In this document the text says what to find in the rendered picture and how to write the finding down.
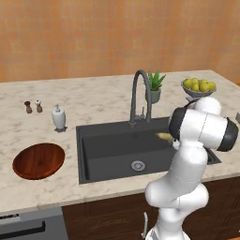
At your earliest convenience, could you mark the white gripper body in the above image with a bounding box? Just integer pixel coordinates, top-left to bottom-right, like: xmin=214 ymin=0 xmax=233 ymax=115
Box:
xmin=172 ymin=139 xmax=182 ymax=151

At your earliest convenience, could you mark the grey fruit bowl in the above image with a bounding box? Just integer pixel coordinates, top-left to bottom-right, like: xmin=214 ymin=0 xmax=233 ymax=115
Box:
xmin=180 ymin=80 xmax=218 ymax=99

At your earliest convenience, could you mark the dark grey sink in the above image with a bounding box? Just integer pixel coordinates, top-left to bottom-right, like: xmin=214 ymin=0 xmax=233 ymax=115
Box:
xmin=75 ymin=116 xmax=222 ymax=185

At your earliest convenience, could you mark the dark wooden cupboard door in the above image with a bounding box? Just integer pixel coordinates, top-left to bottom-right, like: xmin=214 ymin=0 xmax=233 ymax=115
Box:
xmin=61 ymin=192 xmax=158 ymax=240
xmin=182 ymin=175 xmax=240 ymax=240

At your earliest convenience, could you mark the brown wooden bowl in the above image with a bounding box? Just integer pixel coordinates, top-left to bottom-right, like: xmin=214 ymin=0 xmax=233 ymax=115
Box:
xmin=11 ymin=142 xmax=67 ymax=181

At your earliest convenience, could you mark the green plant in pot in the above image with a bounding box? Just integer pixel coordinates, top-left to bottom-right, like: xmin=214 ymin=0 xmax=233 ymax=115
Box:
xmin=144 ymin=70 xmax=167 ymax=105

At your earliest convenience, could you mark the dark grey curved tap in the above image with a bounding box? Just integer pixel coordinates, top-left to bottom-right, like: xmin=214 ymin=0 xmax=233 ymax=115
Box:
xmin=128 ymin=68 xmax=153 ymax=128

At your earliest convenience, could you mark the white soap dispenser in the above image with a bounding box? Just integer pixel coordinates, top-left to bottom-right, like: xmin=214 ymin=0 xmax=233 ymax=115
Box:
xmin=51 ymin=103 xmax=68 ymax=132

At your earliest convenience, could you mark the brown white-topped salt shaker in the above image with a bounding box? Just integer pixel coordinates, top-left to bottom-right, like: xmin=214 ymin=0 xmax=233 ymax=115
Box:
xmin=34 ymin=99 xmax=44 ymax=113

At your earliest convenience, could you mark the brown pepper shaker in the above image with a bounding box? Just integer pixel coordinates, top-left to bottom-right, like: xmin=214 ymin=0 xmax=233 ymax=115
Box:
xmin=23 ymin=100 xmax=34 ymax=114

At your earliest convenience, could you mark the grey dishwasher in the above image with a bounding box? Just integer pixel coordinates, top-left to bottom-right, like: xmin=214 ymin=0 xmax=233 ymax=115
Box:
xmin=0 ymin=205 xmax=69 ymax=240

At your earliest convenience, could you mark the silver cupboard handle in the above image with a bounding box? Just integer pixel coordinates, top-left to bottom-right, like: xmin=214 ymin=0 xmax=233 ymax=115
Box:
xmin=141 ymin=212 xmax=150 ymax=239

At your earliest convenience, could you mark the black dishwasher handle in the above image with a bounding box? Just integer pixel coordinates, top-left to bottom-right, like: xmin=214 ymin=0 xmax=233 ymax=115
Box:
xmin=0 ymin=220 xmax=47 ymax=240

